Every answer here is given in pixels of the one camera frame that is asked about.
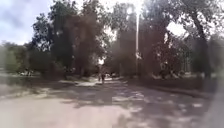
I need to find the grey asphalt path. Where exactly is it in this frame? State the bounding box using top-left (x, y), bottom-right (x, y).
top-left (0, 77), bottom-right (224, 128)

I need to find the pale lamp pole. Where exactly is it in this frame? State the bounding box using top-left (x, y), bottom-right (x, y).
top-left (134, 6), bottom-right (141, 77)

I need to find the shaded grass verge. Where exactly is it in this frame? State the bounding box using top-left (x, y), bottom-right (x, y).
top-left (129, 74), bottom-right (224, 99)

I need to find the person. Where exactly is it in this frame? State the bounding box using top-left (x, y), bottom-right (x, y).
top-left (100, 72), bottom-right (107, 84)

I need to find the dry grass verge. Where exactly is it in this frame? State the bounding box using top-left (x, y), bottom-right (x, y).
top-left (0, 73), bottom-right (81, 100)

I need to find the row of trees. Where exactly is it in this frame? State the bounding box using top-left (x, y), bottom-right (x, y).
top-left (0, 0), bottom-right (224, 88)

